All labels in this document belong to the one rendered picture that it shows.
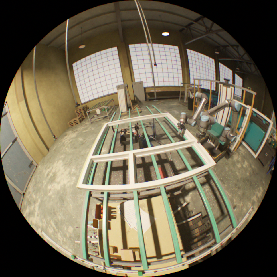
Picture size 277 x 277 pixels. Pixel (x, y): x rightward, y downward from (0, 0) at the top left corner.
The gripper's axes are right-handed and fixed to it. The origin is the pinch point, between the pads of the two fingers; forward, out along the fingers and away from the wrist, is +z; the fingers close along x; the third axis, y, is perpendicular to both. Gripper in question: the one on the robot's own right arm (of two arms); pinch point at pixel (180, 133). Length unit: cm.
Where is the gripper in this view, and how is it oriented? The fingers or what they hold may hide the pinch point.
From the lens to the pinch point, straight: 127.4
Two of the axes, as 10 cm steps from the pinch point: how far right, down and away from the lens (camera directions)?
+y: 3.4, 0.1, -9.4
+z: -3.2, 9.4, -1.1
